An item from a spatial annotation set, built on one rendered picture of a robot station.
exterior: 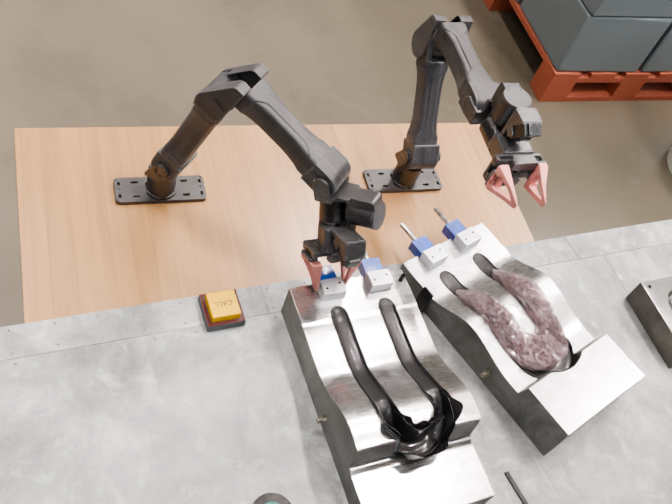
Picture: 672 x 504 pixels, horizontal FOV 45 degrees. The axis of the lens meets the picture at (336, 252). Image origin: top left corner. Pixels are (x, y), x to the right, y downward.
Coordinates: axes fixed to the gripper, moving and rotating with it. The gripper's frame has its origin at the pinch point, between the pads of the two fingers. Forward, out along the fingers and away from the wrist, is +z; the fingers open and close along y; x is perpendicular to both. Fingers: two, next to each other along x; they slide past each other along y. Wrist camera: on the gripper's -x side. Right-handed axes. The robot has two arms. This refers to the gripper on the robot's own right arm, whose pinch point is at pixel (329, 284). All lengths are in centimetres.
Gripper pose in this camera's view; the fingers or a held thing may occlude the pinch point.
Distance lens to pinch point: 164.3
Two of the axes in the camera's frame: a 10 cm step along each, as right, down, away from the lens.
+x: -4.1, -4.1, 8.1
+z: -0.5, 9.0, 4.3
